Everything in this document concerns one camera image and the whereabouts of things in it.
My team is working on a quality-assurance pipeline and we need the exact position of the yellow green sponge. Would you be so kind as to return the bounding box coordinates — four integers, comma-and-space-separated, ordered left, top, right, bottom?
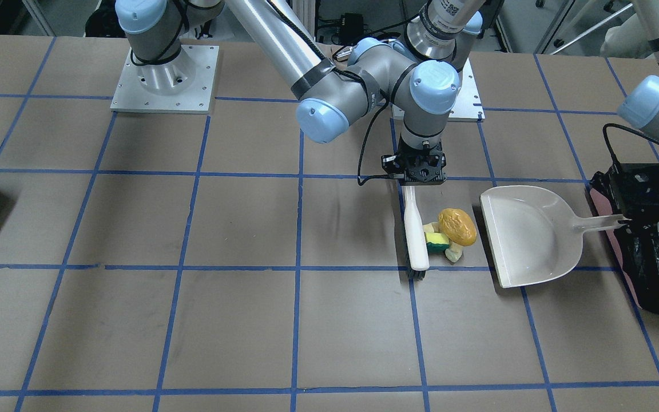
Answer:
424, 232, 451, 253

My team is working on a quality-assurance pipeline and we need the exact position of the beige hand brush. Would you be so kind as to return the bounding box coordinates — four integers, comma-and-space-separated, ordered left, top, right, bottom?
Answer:
401, 185, 430, 281

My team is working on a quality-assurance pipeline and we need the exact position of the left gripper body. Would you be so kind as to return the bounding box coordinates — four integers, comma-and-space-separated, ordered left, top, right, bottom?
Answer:
610, 163, 659, 221

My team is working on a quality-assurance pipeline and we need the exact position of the beige dustpan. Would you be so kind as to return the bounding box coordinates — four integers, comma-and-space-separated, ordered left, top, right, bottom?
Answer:
479, 185, 631, 288

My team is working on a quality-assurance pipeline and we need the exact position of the black lined bin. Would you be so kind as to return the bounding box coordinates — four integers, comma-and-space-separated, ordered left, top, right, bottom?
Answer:
589, 170, 659, 315

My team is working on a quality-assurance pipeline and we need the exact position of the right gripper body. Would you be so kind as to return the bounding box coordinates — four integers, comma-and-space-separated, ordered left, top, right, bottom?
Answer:
381, 146, 447, 186

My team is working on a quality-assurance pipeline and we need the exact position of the person in grey clothes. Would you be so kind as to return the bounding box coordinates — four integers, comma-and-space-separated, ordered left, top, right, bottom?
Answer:
599, 14, 650, 58

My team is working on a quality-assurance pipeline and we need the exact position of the yellow potato toy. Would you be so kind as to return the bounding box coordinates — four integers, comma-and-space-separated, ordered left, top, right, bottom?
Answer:
438, 208, 478, 246

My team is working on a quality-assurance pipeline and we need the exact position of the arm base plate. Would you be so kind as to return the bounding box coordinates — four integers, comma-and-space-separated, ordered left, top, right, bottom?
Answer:
390, 57, 486, 123
110, 45, 220, 114

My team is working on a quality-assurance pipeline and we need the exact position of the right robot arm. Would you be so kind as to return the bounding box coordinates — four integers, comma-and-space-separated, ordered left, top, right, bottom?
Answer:
112, 1, 463, 185

